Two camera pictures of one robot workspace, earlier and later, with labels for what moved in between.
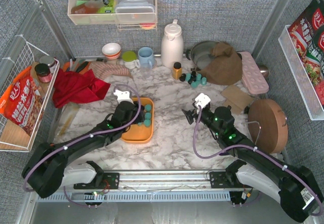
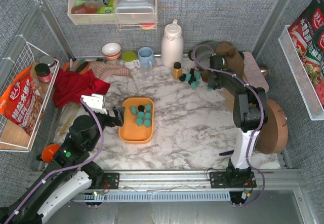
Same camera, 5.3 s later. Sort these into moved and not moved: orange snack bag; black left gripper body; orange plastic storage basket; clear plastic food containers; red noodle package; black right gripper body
Moved: black right gripper body; black left gripper body
Not moved: clear plastic food containers; red noodle package; orange snack bag; orange plastic storage basket
